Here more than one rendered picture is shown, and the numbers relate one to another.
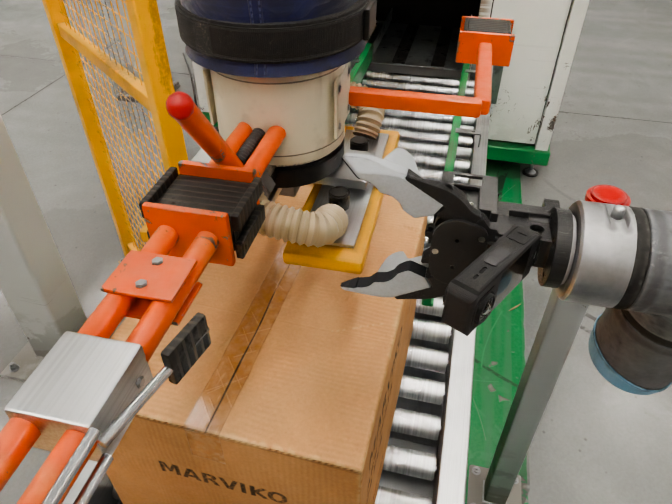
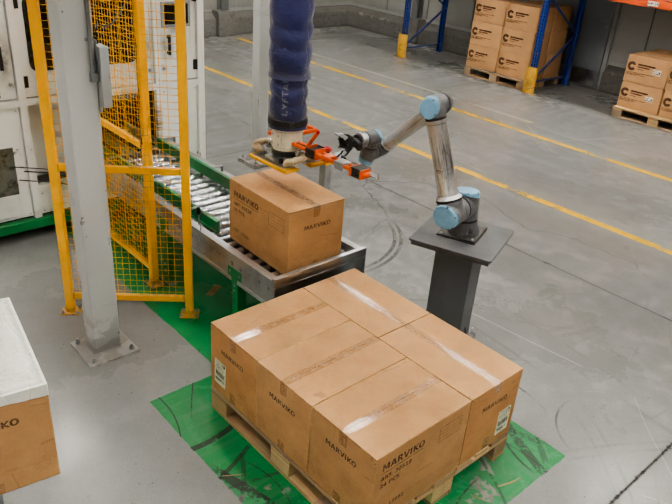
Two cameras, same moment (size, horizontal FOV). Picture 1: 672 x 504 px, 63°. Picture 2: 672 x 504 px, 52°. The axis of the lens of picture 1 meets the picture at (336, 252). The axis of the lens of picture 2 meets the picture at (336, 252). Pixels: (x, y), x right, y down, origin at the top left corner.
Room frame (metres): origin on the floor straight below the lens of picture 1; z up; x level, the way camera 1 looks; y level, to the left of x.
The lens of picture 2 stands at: (-1.62, 3.06, 2.49)
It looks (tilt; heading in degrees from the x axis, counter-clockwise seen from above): 27 degrees down; 303
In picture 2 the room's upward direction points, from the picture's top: 5 degrees clockwise
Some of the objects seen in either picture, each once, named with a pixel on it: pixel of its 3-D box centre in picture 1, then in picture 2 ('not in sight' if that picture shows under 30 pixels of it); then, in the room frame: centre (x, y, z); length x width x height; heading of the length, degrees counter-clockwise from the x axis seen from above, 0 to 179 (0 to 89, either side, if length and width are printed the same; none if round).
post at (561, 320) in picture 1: (534, 389); (321, 223); (0.76, -0.46, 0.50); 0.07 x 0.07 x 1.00; 76
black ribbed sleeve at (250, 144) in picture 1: (249, 148); not in sight; (0.56, 0.10, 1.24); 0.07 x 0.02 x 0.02; 167
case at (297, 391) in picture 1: (290, 353); (284, 218); (0.67, 0.08, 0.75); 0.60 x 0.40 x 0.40; 165
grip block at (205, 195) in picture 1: (205, 211); (315, 151); (0.44, 0.13, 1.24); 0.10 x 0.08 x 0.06; 77
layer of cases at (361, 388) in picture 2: not in sight; (359, 377); (-0.26, 0.62, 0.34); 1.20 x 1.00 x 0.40; 166
